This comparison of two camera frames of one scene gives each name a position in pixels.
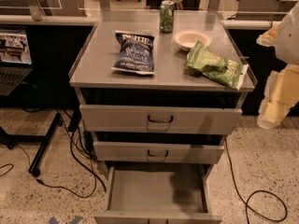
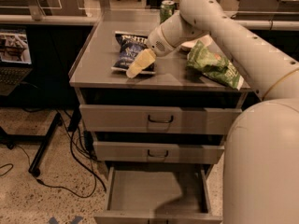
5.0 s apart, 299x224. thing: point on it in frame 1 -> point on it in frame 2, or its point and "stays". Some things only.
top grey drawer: (137, 119) stays
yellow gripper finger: (281, 93) -> (144, 59)
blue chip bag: (135, 53) stays
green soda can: (166, 16) stays
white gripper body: (289, 38) -> (156, 43)
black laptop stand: (10, 140) stays
